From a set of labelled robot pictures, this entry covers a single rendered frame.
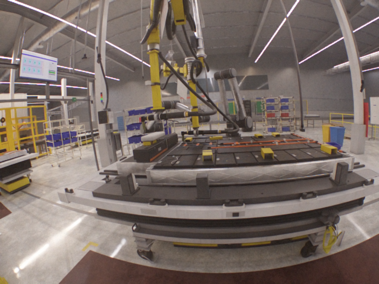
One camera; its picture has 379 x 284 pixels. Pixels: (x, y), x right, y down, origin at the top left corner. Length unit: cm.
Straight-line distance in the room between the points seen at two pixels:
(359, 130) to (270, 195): 518
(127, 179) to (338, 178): 132
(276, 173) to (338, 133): 596
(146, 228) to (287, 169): 127
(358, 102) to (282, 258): 510
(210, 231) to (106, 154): 437
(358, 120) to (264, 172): 517
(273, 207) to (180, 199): 52
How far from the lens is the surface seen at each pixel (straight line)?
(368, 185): 138
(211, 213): 94
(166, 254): 186
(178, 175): 110
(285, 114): 800
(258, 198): 96
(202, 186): 92
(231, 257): 177
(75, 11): 1099
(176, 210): 96
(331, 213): 164
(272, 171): 111
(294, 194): 102
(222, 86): 281
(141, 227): 164
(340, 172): 119
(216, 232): 146
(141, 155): 138
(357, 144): 601
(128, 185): 107
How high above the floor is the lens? 134
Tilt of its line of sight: 9 degrees down
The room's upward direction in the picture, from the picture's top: 5 degrees counter-clockwise
